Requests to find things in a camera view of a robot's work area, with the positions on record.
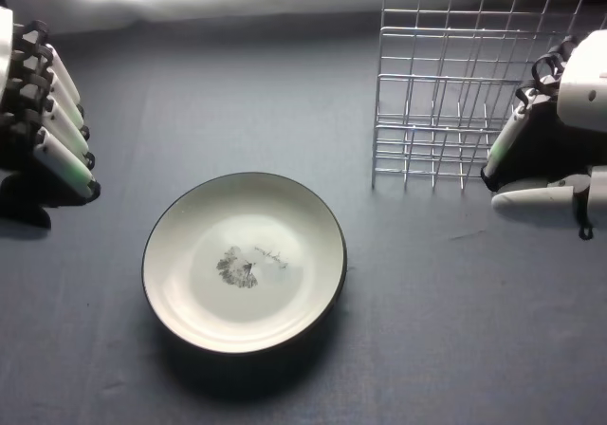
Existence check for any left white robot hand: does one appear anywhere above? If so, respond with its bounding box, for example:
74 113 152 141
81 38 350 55
0 0 102 230

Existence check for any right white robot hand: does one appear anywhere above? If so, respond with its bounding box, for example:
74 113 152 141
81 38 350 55
479 28 607 240

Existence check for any grey table cloth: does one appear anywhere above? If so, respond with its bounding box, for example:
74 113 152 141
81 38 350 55
0 0 607 425

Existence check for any wire dish rack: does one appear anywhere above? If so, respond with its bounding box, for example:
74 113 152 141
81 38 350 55
371 0 607 192

